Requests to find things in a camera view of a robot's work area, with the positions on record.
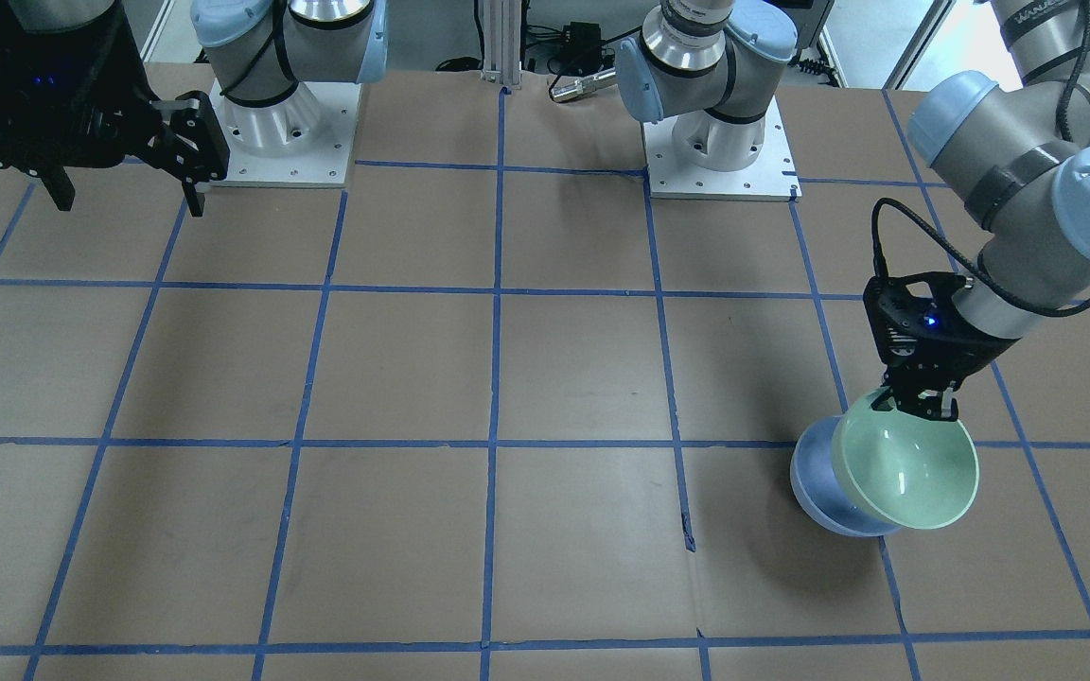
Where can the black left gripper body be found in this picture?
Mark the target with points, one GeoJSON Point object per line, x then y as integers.
{"type": "Point", "coordinates": [978, 353]}

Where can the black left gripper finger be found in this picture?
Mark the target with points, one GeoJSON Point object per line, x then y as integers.
{"type": "Point", "coordinates": [937, 401]}

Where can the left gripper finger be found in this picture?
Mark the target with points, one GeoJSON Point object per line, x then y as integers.
{"type": "Point", "coordinates": [892, 398]}

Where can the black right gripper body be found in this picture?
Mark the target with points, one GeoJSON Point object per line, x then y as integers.
{"type": "Point", "coordinates": [121, 87]}

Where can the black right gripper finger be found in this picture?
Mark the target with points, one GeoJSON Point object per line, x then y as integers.
{"type": "Point", "coordinates": [57, 183]}
{"type": "Point", "coordinates": [186, 141]}

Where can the light green bowl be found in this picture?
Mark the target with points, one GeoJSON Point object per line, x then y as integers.
{"type": "Point", "coordinates": [920, 475]}

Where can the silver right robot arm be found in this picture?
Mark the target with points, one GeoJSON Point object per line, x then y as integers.
{"type": "Point", "coordinates": [260, 51]}

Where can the light blue bowl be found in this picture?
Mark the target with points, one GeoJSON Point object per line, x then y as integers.
{"type": "Point", "coordinates": [814, 485]}

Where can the silver cylindrical connector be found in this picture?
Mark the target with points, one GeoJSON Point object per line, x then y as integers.
{"type": "Point", "coordinates": [587, 85]}

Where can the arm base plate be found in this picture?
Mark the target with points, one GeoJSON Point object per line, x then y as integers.
{"type": "Point", "coordinates": [696, 157]}
{"type": "Point", "coordinates": [304, 142]}

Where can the aluminium frame post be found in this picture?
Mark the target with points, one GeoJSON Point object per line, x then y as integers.
{"type": "Point", "coordinates": [502, 41]}

